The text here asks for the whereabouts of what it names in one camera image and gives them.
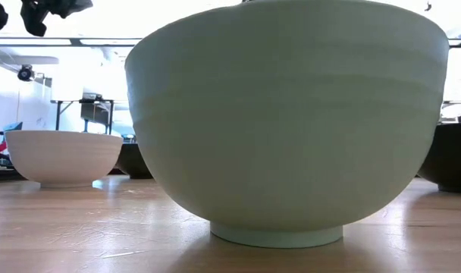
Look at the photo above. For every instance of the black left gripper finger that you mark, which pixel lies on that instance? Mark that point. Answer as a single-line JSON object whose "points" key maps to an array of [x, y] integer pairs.
{"points": [[69, 7]]}

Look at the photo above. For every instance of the green ceramic bowl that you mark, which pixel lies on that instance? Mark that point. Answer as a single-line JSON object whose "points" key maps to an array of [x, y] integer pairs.
{"points": [[283, 132]]}

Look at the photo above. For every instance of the black bowl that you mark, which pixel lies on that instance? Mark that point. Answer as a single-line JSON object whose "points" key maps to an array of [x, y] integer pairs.
{"points": [[450, 155]]}

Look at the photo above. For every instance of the white ceiling fixture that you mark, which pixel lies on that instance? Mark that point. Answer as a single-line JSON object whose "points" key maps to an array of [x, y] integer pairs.
{"points": [[37, 60]]}

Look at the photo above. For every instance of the black background table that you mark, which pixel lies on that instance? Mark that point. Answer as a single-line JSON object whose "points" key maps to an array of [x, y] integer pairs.
{"points": [[84, 101]]}

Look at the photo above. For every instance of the blue and red machine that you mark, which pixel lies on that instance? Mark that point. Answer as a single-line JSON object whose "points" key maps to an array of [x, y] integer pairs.
{"points": [[12, 127]]}

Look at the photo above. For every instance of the small white bowl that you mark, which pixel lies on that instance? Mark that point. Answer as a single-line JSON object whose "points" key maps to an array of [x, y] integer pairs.
{"points": [[63, 155]]}

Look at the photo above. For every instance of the dark grey-blue bowl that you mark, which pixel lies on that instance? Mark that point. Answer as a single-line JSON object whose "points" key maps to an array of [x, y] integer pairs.
{"points": [[133, 163]]}

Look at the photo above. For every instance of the round black ceiling camera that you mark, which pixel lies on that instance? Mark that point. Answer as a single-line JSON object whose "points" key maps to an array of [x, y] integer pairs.
{"points": [[25, 73]]}

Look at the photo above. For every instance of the black aluminium table frame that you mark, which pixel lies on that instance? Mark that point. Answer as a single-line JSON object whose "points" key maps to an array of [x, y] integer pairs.
{"points": [[3, 174]]}

